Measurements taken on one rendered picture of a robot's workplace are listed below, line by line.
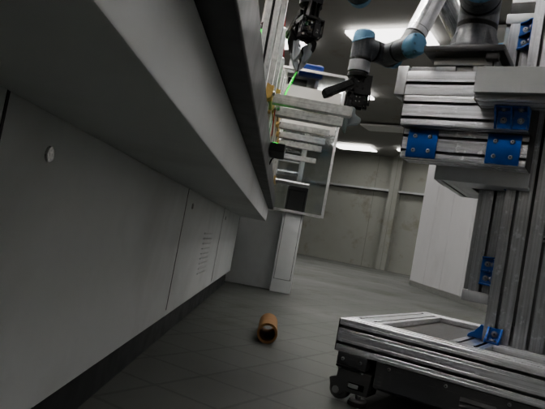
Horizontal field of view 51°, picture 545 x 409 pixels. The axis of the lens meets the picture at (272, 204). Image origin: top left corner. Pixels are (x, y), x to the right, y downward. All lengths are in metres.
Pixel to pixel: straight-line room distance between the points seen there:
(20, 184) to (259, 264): 3.93
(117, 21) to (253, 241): 4.28
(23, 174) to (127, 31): 0.40
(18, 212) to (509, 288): 1.42
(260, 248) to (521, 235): 3.03
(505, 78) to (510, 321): 0.69
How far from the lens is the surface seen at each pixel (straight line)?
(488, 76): 1.62
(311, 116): 2.01
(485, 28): 1.83
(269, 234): 4.60
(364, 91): 2.03
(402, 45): 2.02
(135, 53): 0.41
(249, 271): 4.62
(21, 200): 0.77
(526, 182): 1.79
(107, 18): 0.35
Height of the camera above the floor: 0.42
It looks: 3 degrees up
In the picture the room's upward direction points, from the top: 10 degrees clockwise
